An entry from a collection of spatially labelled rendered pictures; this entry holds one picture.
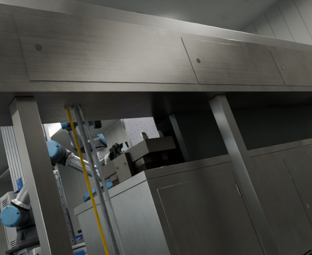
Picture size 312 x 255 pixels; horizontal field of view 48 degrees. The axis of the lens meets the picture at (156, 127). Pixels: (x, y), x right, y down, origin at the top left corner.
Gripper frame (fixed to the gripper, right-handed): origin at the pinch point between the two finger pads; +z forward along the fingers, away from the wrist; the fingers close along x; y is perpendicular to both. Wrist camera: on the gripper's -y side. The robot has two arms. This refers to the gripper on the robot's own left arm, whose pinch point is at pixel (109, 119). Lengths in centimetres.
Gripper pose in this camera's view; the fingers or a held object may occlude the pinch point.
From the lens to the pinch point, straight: 210.6
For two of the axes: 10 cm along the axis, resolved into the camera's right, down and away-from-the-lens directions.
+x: 7.5, -0.7, 6.6
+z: 6.5, 2.9, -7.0
